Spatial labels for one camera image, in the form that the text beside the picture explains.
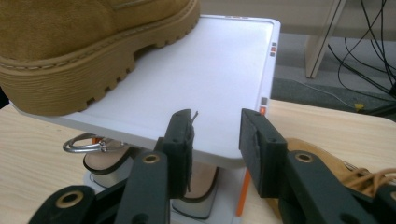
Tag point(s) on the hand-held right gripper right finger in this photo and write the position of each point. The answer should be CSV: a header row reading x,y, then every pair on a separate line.
x,y
264,155

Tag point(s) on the yellow tape piece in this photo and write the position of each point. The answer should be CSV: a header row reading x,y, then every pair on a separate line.
x,y
359,106

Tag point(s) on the tan suede boot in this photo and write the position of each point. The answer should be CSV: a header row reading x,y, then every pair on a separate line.
x,y
327,161
62,37

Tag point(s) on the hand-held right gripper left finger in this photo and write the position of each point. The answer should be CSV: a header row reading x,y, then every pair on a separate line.
x,y
179,155

